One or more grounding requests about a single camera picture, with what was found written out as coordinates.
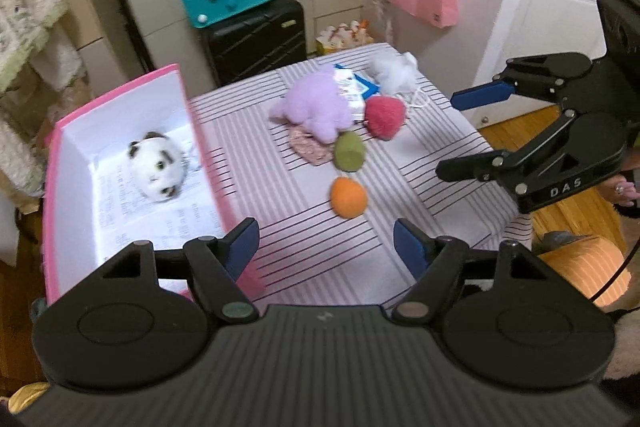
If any red pompom ball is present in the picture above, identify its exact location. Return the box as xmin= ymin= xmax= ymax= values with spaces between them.
xmin=364 ymin=96 xmax=407 ymax=142

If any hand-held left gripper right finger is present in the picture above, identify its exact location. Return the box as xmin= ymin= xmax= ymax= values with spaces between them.
xmin=392 ymin=218 xmax=551 ymax=325

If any printed paper sheet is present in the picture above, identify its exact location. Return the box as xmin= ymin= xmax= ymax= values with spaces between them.
xmin=90 ymin=142 xmax=236 ymax=258

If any white fluffy plush toy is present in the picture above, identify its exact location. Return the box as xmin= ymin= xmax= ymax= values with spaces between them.
xmin=369 ymin=52 xmax=420 ymax=96

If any colourful gift bag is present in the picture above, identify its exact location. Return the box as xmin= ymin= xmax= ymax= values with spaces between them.
xmin=315 ymin=21 xmax=375 ymax=56

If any green plush ball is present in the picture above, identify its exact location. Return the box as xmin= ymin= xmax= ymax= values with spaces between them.
xmin=334 ymin=131 xmax=367 ymax=172

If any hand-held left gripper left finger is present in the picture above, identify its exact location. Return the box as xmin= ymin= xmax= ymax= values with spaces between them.
xmin=95 ymin=217 xmax=261 ymax=325

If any black and white plush toy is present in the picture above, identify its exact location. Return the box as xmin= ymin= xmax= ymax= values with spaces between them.
xmin=126 ymin=132 xmax=188 ymax=205

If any orange plush ball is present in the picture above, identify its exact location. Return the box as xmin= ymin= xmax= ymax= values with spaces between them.
xmin=329 ymin=177 xmax=368 ymax=219

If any blue wet wipes pack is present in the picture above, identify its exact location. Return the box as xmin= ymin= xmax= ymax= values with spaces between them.
xmin=332 ymin=63 xmax=385 ymax=102

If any black cable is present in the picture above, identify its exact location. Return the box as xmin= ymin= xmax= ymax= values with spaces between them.
xmin=590 ymin=247 xmax=633 ymax=303

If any white face mask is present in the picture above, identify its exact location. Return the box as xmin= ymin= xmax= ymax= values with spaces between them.
xmin=400 ymin=89 xmax=432 ymax=111

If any orange striped stool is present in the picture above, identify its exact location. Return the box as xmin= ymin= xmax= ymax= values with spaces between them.
xmin=532 ymin=232 xmax=632 ymax=308

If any pink floral scrunchie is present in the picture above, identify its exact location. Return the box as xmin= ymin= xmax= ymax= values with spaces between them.
xmin=287 ymin=123 xmax=335 ymax=166

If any striped table cover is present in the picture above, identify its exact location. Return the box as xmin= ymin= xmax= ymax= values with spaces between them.
xmin=187 ymin=42 xmax=533 ymax=308

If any person's right hand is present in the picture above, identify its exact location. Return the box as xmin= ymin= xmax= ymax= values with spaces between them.
xmin=606 ymin=173 xmax=640 ymax=208

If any pink storage box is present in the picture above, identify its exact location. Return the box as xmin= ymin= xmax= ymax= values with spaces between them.
xmin=42 ymin=63 xmax=266 ymax=308

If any purple plush toy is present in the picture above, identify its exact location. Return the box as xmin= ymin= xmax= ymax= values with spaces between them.
xmin=269 ymin=69 xmax=357 ymax=144

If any black suitcase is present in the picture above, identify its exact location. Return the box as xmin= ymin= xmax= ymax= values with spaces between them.
xmin=197 ymin=0 xmax=308 ymax=88

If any white wet wipes pack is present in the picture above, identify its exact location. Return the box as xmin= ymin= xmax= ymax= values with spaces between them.
xmin=334 ymin=72 xmax=371 ymax=122

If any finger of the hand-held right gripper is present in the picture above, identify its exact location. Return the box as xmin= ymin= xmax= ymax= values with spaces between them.
xmin=450 ymin=52 xmax=596 ymax=112
xmin=435 ymin=108 xmax=602 ymax=215

